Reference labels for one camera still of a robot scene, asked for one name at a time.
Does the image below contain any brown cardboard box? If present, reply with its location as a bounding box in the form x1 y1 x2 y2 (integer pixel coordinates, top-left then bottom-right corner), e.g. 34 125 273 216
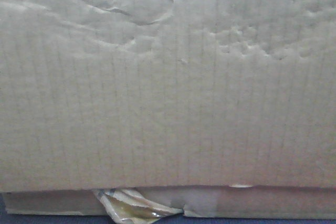
1 0 335 220

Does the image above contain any torn clear packing tape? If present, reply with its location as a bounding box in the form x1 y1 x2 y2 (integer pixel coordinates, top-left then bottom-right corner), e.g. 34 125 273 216
92 189 183 223

